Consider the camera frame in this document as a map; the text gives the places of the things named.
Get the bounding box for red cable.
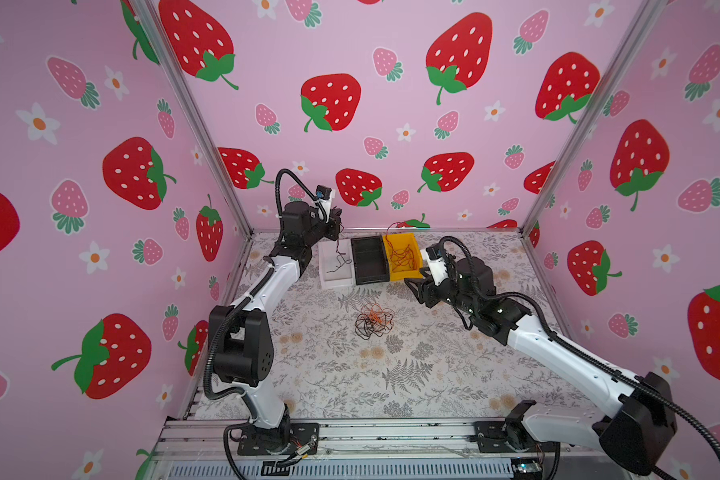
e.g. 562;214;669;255
385;223;421;276

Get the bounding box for orange and black cables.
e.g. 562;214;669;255
353;302;396;342

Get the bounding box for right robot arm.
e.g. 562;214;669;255
405;236;720;479

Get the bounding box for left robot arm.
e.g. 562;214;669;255
202;169;341;452

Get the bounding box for white plastic bin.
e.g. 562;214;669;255
318;239;355;290

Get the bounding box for yellow plastic bin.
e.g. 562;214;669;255
383;233;422;282

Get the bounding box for black plastic bin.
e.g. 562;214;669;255
350;235;390;285

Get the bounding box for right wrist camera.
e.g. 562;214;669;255
421;244;453;286

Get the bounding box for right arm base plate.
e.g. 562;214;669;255
470;420;556;454

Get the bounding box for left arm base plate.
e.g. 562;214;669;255
237;422;320;456

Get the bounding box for aluminium frame rail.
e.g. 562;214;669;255
143;418;631;479

